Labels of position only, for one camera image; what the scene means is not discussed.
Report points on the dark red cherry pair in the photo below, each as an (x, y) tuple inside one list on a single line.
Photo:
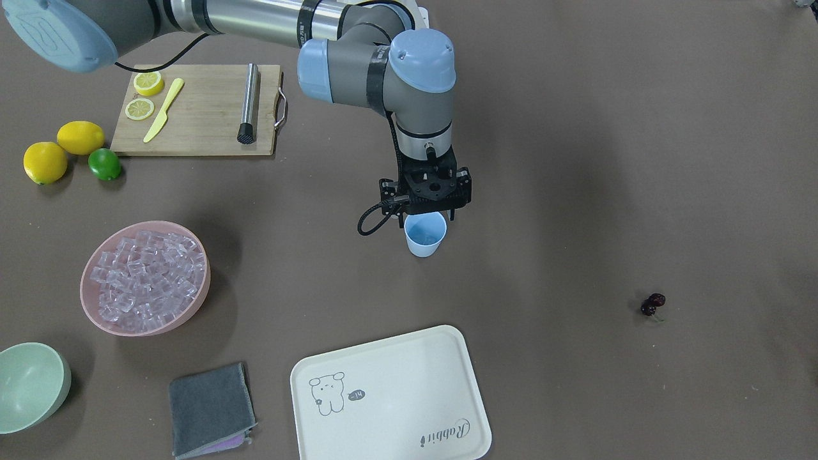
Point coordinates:
[(650, 306)]

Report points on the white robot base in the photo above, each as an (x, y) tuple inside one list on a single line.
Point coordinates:
[(419, 15)]

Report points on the wooden cutting board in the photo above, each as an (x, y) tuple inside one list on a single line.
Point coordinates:
[(205, 116)]

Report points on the yellow lemon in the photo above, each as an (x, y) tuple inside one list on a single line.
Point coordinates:
[(81, 137), (45, 162)]

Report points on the steel muddler rod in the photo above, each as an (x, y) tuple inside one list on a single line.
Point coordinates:
[(247, 128)]

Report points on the grey folded cloth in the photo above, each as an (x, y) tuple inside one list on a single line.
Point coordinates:
[(211, 411)]

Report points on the green bowl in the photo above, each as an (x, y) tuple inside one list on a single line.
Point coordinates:
[(35, 381)]

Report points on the pink bowl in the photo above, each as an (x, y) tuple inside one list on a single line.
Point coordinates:
[(185, 306)]

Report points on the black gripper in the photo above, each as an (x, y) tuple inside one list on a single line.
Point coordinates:
[(386, 190)]

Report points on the lemon slice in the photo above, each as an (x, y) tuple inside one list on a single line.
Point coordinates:
[(148, 83), (139, 109)]

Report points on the yellow plastic knife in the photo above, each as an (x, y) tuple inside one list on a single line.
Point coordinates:
[(161, 116)]

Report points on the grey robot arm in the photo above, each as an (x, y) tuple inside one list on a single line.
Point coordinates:
[(373, 54)]

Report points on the light blue plastic cup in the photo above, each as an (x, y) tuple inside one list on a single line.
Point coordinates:
[(424, 233)]

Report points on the green lime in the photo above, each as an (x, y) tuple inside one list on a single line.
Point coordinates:
[(105, 164)]

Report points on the cream rabbit tray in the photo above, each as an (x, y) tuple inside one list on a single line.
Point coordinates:
[(414, 396)]

